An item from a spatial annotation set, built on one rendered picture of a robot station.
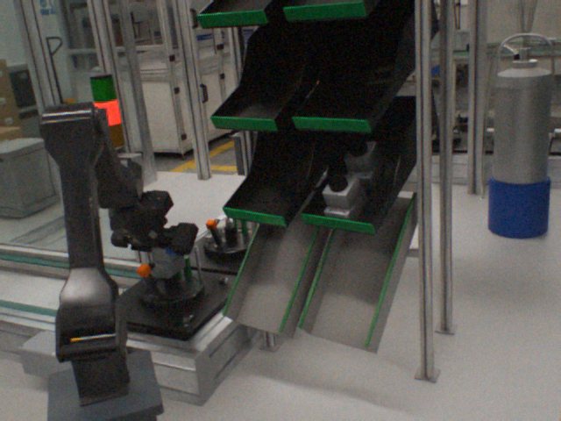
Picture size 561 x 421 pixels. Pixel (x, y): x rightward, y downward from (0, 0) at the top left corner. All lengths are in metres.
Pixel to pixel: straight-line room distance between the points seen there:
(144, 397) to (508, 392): 0.64
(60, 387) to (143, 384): 0.12
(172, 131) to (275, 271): 5.36
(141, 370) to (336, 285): 0.37
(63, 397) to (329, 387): 0.49
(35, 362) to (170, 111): 5.26
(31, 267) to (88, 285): 0.89
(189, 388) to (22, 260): 0.75
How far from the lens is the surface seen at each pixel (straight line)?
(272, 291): 1.14
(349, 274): 1.10
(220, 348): 1.21
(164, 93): 6.41
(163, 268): 1.28
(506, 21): 8.31
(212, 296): 1.31
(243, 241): 1.51
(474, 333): 1.36
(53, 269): 1.70
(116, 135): 1.42
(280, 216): 1.05
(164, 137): 6.54
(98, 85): 1.41
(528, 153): 1.74
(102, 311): 0.86
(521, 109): 1.71
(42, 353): 1.27
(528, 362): 1.28
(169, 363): 1.17
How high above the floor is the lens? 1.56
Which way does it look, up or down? 20 degrees down
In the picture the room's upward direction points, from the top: 6 degrees counter-clockwise
